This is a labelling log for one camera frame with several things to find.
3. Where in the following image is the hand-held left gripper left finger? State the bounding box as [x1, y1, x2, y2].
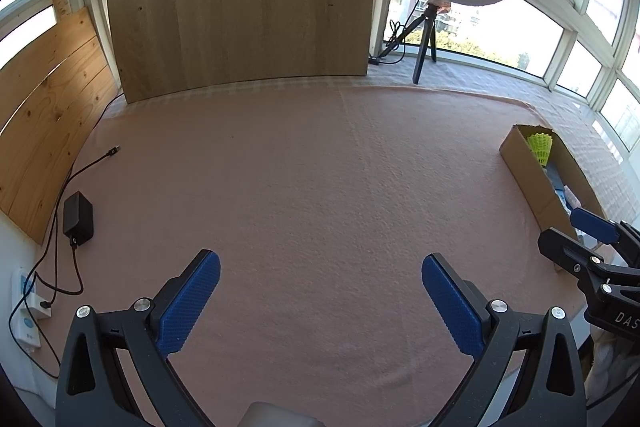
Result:
[55, 249, 222, 427]

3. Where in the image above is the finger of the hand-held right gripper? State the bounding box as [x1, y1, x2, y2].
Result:
[537, 228, 608, 288]
[570, 207, 640, 265]

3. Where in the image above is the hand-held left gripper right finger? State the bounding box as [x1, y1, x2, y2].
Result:
[421, 253, 588, 427]

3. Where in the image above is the cardboard box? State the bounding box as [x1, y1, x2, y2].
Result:
[499, 124, 613, 275]

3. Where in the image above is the yellow shuttlecock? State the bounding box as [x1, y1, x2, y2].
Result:
[526, 133, 555, 168]

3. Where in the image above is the person's right hand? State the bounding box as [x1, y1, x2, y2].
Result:
[586, 332, 640, 403]

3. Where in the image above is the peach blanket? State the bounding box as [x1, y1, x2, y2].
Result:
[45, 74, 608, 427]

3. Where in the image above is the pine plank panel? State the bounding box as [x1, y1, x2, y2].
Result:
[0, 4, 123, 245]

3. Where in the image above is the black power cable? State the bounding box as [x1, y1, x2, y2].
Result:
[35, 241, 85, 310]

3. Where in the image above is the white wall socket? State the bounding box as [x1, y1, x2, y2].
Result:
[10, 269, 53, 350]

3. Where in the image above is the black power adapter with cable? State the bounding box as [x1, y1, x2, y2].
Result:
[7, 146, 121, 380]

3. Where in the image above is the black ring light cable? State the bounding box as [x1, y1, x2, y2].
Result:
[387, 0, 431, 65]

